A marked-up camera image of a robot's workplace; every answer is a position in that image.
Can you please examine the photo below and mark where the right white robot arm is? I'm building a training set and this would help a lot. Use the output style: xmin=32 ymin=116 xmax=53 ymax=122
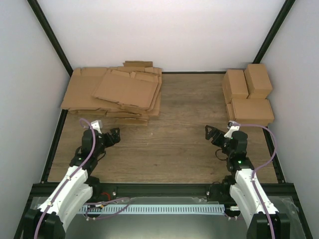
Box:
xmin=205 ymin=121 xmax=291 ymax=239

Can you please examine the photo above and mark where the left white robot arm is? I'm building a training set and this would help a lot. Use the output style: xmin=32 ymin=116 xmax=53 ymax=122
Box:
xmin=22 ymin=127 xmax=121 ymax=239

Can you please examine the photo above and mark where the folded cardboard box front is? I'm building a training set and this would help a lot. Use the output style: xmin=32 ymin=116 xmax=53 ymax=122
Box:
xmin=226 ymin=99 xmax=275 ymax=126

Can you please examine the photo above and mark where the folded cardboard box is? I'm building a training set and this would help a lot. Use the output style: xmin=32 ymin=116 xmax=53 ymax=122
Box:
xmin=226 ymin=99 xmax=275 ymax=126
xmin=222 ymin=69 xmax=249 ymax=104
xmin=244 ymin=64 xmax=273 ymax=99

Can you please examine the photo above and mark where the folded cardboard box back left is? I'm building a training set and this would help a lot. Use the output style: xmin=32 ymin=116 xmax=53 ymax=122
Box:
xmin=222 ymin=69 xmax=249 ymax=104

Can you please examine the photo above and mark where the folded cardboard box back right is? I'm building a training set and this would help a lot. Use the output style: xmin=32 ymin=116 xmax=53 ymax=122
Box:
xmin=244 ymin=64 xmax=273 ymax=99

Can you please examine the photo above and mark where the stack of flat cardboard sheets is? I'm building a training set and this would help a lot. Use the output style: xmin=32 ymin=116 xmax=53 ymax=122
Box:
xmin=60 ymin=61 xmax=162 ymax=125

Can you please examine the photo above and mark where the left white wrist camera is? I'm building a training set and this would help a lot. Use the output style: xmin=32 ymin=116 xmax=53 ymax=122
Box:
xmin=91 ymin=120 xmax=103 ymax=133

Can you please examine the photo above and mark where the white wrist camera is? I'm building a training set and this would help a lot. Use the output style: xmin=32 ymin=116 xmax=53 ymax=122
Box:
xmin=91 ymin=120 xmax=103 ymax=133
xmin=224 ymin=120 xmax=241 ymax=138

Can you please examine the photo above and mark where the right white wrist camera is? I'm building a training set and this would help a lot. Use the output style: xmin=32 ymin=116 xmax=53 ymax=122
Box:
xmin=224 ymin=120 xmax=241 ymax=138

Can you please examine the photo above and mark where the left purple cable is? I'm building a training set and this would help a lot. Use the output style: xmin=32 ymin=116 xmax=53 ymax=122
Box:
xmin=33 ymin=118 xmax=102 ymax=239

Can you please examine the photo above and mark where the purple cable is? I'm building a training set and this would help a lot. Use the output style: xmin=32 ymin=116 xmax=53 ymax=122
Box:
xmin=33 ymin=118 xmax=102 ymax=239
xmin=234 ymin=123 xmax=278 ymax=239

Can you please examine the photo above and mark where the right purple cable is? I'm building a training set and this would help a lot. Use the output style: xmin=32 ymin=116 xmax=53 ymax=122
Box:
xmin=234 ymin=123 xmax=278 ymax=239

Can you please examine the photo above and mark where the light blue slotted cable duct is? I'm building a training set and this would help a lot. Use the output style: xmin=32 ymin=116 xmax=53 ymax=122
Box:
xmin=78 ymin=204 xmax=225 ymax=215

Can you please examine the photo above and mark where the black aluminium front rail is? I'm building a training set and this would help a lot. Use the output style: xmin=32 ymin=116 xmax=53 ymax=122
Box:
xmin=29 ymin=182 xmax=297 ymax=199

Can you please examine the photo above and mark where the right black frame post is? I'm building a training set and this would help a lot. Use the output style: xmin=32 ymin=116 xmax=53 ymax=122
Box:
xmin=252 ymin=0 xmax=295 ymax=64

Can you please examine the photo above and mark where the black frame post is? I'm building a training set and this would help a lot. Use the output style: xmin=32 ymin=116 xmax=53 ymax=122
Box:
xmin=27 ymin=0 xmax=73 ymax=76
xmin=252 ymin=0 xmax=295 ymax=64

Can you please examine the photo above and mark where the left black frame post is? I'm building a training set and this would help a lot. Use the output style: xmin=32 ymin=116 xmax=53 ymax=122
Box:
xmin=27 ymin=0 xmax=73 ymax=76

